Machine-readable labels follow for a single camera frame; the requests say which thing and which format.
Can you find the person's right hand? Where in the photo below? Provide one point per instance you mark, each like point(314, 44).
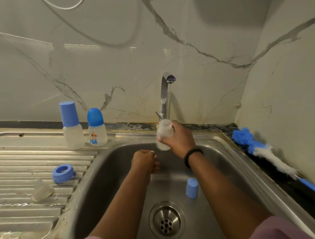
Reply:
point(183, 143)

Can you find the person's left hand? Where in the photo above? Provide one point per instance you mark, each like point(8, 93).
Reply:
point(144, 162)

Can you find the translucent bottle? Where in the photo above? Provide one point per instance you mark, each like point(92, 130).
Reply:
point(73, 133)
point(164, 129)

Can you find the blue cylindrical bottle cap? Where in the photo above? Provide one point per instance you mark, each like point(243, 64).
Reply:
point(192, 188)

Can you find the cartoon print baby bottle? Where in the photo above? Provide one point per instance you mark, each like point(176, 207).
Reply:
point(97, 133)

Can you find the blue and white bottle brush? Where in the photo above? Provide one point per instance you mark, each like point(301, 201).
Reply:
point(243, 135)

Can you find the translucent bottle front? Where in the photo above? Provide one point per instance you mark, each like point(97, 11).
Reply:
point(73, 133)

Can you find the clear silicone nipple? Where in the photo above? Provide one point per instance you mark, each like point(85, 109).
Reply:
point(42, 192)

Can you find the person's right forearm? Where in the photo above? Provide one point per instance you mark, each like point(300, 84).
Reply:
point(231, 202)

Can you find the person's left forearm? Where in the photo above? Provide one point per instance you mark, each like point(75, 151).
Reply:
point(120, 209)

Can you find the chrome sink faucet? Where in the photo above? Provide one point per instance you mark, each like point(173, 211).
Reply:
point(165, 96)

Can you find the metal sink drain strainer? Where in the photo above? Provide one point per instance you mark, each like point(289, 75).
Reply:
point(167, 220)

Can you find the pink shirt sleeve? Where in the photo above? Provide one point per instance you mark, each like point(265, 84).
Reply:
point(285, 229)
point(92, 237)

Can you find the stainless steel sink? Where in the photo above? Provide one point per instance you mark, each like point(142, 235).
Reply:
point(34, 162)

